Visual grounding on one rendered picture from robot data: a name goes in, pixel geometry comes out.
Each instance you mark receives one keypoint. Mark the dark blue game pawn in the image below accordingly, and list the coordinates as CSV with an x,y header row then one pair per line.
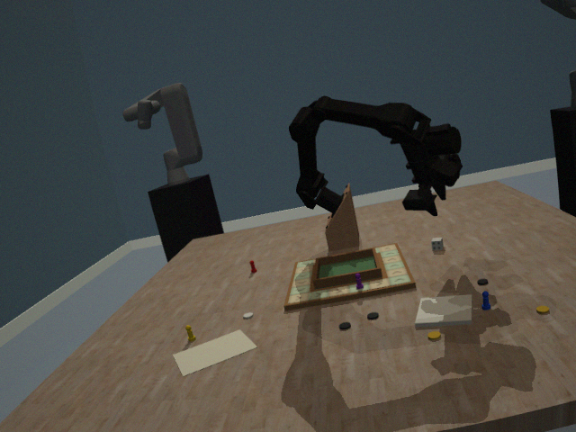
x,y
485,305

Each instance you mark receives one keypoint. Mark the yellow pawn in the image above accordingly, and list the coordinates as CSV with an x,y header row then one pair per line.
x,y
191,335

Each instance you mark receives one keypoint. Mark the white die with black pips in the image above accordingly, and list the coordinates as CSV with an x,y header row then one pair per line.
x,y
437,244

